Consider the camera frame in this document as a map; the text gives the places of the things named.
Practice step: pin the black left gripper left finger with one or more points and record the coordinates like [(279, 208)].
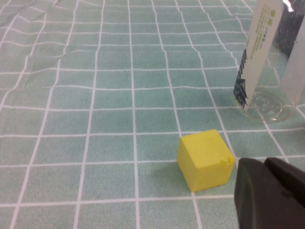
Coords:
[(255, 200)]

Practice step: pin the yellow cube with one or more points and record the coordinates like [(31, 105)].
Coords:
[(205, 162)]

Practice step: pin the green white checked tablecloth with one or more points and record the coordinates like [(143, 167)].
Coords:
[(119, 95)]

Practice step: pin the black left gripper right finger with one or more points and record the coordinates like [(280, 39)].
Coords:
[(290, 181)]

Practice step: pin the clear bottle white cap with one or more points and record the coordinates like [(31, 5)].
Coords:
[(259, 47)]

